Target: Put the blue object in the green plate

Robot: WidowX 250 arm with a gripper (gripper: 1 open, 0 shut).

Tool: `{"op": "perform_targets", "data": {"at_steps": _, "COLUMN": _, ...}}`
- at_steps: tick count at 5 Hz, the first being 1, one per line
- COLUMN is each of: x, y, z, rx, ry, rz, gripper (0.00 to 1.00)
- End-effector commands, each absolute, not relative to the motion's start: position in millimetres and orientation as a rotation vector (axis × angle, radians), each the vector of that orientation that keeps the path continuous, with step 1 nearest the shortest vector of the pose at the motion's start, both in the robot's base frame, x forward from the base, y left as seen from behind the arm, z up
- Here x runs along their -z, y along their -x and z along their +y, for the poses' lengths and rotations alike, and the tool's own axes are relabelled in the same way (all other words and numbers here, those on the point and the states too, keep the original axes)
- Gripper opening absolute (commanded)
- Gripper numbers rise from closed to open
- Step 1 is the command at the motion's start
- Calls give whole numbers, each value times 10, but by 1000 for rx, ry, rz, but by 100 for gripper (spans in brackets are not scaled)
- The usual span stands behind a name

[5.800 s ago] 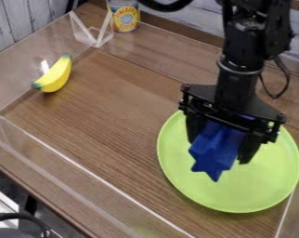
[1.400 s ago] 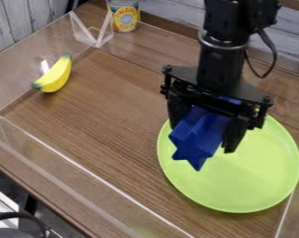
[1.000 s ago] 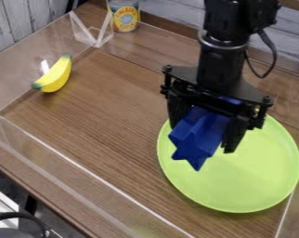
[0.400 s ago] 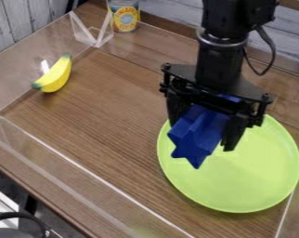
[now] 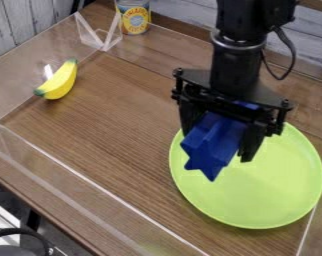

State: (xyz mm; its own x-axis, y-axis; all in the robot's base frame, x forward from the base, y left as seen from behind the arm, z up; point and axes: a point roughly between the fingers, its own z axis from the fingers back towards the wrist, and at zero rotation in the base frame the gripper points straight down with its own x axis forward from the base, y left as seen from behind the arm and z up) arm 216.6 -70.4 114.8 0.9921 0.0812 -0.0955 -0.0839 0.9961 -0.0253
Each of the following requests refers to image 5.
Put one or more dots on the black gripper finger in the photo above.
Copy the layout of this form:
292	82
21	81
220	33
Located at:
191	114
251	141

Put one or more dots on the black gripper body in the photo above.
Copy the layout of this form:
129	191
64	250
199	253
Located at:
255	104

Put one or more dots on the blue star-shaped block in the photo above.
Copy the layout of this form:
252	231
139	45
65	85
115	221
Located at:
212	143

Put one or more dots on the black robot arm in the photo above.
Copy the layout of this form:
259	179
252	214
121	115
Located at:
244	22

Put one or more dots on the green round plate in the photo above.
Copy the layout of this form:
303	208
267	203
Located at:
259	195

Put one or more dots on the yellow toy banana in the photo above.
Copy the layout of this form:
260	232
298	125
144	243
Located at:
61	82

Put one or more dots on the yellow blue labelled can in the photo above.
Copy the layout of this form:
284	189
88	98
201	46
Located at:
135	12

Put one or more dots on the clear acrylic corner bracket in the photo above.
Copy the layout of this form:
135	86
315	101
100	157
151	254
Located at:
100	39

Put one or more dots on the clear acrylic front wall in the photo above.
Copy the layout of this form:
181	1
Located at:
104	223

